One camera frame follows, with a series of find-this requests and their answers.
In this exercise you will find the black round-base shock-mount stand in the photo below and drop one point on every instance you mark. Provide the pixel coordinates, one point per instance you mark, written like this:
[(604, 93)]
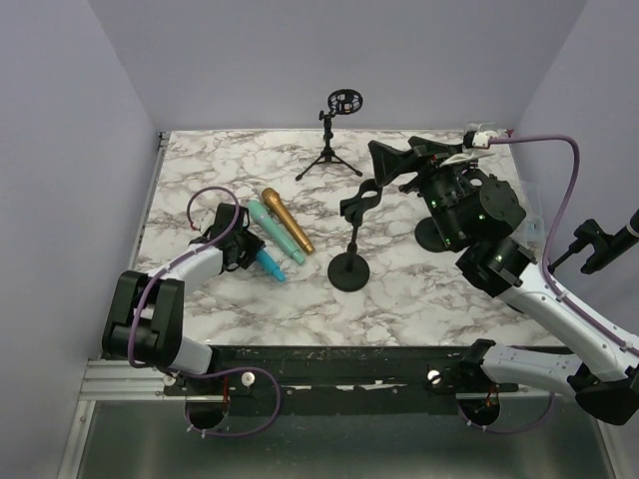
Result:
[(439, 233)]

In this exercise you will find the black microphone on right stand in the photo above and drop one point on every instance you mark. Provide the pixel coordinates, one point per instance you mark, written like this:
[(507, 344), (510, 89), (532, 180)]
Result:
[(620, 242)]

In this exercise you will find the gold microphone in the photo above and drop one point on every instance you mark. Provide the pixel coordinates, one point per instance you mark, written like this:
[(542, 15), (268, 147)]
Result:
[(274, 202)]

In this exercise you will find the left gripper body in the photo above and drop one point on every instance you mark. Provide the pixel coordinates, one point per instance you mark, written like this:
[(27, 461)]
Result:
[(248, 244)]

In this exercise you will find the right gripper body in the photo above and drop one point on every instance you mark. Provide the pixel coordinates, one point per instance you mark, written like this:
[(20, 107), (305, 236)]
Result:
[(439, 188)]

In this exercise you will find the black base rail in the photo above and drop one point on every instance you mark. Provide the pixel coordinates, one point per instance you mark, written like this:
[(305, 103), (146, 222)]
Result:
[(339, 380)]

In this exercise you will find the black round-base clip stand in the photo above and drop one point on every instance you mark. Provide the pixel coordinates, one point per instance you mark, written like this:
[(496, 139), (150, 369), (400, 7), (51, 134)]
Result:
[(349, 271)]

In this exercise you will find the black tripod mic stand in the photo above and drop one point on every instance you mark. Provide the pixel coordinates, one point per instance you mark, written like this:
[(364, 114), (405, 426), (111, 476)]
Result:
[(341, 102)]

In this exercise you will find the mint green microphone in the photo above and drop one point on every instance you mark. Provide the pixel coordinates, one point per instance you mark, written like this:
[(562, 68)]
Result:
[(259, 215)]

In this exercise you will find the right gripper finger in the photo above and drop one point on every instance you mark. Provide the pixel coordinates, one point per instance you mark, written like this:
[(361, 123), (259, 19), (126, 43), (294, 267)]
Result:
[(440, 151), (389, 163)]

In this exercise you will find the black right side mic stand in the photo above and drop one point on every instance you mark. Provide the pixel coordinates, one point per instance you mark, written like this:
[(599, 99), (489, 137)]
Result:
[(589, 233)]

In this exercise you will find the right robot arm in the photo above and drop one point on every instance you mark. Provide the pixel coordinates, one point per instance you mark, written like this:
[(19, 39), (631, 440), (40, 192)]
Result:
[(475, 215)]

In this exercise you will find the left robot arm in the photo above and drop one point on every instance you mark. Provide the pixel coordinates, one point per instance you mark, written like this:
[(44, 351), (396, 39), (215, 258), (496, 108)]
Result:
[(146, 316)]

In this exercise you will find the clear plastic screw box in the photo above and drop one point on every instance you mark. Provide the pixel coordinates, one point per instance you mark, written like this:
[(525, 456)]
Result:
[(531, 232)]

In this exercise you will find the blue microphone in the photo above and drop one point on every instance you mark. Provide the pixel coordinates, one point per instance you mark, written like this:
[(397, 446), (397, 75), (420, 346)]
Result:
[(270, 266)]

